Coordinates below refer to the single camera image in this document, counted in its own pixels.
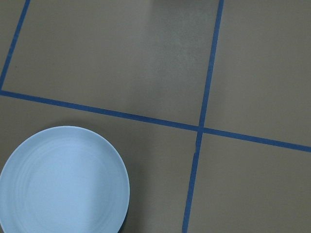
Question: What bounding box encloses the light blue plate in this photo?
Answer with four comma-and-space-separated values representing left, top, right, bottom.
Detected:
0, 126, 130, 233

